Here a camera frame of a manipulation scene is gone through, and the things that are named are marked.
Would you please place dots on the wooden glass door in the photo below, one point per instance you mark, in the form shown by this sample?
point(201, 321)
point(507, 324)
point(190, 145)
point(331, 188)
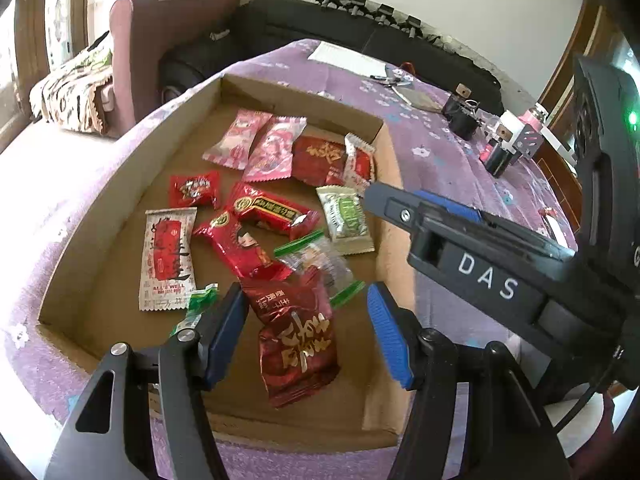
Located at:
point(60, 10)

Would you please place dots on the red packet with doll figure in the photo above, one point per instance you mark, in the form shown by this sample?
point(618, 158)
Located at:
point(235, 245)

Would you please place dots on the grey phone stand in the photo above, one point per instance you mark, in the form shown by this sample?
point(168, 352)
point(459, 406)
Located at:
point(527, 142)

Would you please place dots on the black sofa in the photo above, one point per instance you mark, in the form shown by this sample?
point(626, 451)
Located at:
point(280, 25)

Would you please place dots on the white-edged red snack packet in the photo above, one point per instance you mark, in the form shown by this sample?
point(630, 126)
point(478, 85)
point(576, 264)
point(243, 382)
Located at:
point(359, 165)

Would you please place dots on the purple floral tablecloth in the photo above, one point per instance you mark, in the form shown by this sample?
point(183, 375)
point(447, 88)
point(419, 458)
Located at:
point(435, 160)

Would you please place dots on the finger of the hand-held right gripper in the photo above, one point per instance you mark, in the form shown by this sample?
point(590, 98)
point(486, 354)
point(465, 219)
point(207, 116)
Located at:
point(395, 207)
point(450, 205)

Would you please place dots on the wooden-capped bottle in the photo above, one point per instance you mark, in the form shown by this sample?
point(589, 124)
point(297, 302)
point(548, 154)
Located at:
point(462, 91)
point(506, 135)

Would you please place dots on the white and green snack packet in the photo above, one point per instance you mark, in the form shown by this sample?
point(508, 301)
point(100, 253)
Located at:
point(345, 215)

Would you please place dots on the pink snack packet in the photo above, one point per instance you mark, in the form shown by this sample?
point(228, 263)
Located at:
point(237, 137)
point(275, 152)

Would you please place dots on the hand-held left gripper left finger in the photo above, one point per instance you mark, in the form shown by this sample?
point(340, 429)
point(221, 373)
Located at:
point(225, 335)

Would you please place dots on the shallow cardboard box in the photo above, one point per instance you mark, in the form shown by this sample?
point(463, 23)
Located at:
point(125, 200)

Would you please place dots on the white plastic container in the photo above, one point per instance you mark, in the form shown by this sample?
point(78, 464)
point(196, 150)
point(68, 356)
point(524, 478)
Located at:
point(511, 121)

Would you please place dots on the clear packet with green ends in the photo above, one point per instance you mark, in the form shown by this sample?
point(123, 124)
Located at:
point(315, 260)

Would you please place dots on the red packet with dark label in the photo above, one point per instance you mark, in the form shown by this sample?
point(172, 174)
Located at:
point(270, 210)

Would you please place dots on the dark red gold-print snack packet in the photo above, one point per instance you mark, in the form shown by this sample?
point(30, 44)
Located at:
point(285, 300)
point(317, 160)
point(295, 360)

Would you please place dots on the white paper sheet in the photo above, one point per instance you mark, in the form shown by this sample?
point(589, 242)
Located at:
point(347, 57)

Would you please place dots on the red and gold foil packet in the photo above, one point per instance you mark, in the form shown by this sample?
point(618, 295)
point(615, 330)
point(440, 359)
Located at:
point(547, 212)

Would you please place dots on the black cylindrical holder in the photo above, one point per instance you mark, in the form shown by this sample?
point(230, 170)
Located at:
point(461, 117)
point(500, 160)

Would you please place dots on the brown wooden cabinet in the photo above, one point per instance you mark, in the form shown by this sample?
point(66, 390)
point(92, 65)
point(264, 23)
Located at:
point(570, 65)

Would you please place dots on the large white and red packet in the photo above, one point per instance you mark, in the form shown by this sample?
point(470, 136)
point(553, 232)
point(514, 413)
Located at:
point(167, 260)

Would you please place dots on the patterned seat cloth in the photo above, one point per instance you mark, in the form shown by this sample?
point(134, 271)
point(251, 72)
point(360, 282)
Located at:
point(70, 90)

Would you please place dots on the small red candy packet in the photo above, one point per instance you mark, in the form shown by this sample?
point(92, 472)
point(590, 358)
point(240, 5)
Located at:
point(194, 187)

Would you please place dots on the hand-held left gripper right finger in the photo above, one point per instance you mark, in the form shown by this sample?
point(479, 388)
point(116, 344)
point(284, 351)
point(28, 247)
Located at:
point(392, 340)

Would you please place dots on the pink bottle with metal lid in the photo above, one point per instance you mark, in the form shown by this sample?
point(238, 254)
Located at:
point(531, 117)

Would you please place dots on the small clear green candy packet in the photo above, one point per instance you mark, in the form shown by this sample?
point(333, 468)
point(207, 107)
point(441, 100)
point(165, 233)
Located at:
point(200, 305)

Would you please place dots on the dark red armchair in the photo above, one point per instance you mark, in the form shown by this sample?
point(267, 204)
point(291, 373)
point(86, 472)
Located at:
point(150, 35)

